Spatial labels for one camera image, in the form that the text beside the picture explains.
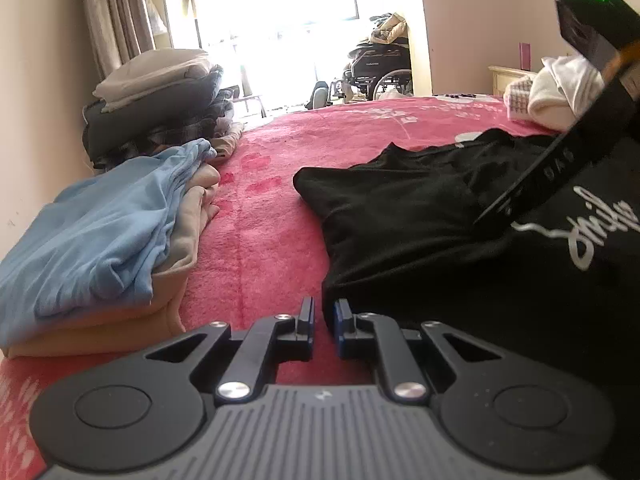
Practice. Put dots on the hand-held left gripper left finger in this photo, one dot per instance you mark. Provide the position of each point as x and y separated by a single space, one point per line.
310 322

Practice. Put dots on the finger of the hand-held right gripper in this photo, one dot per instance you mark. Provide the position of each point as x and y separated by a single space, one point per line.
500 215

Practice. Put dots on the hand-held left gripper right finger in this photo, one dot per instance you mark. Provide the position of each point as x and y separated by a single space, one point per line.
340 327

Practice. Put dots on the black t-shirt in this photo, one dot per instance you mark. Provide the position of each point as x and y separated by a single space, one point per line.
400 220

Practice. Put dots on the pile of white clothes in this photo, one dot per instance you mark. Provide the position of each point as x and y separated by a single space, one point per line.
555 97

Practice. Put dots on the checkered white garment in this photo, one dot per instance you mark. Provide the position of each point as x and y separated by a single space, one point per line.
517 100

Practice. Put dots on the pink box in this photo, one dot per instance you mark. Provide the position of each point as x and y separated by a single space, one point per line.
525 57

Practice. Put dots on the cream wooden nightstand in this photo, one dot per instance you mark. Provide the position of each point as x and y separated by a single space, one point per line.
505 81

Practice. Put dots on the pink floral blanket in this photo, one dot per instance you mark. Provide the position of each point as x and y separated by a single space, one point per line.
260 220

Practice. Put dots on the black wheelchair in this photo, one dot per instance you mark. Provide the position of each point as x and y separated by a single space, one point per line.
372 67

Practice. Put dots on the tan folded garment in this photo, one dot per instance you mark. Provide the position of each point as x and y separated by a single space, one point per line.
229 142

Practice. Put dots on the beige folded garment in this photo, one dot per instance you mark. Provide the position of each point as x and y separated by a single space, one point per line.
100 331

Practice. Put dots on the jacket pile on wheelchair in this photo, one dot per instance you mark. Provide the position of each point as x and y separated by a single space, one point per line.
390 30

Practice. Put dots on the small grey object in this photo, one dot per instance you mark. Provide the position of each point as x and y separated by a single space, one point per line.
317 96

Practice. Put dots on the small low stool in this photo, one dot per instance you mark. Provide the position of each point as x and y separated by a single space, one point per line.
250 102

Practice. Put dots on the plaid folded garment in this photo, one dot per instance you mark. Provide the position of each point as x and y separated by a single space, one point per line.
182 132

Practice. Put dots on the light blue folded shirt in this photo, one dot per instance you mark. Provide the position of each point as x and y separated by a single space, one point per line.
100 225

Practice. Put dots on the dark grey folded garment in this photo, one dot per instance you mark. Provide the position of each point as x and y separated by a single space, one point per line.
150 112

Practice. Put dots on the white folded garment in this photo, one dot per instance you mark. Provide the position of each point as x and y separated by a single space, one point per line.
150 75

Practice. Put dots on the grey curtain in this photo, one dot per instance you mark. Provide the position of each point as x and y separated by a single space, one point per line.
115 10

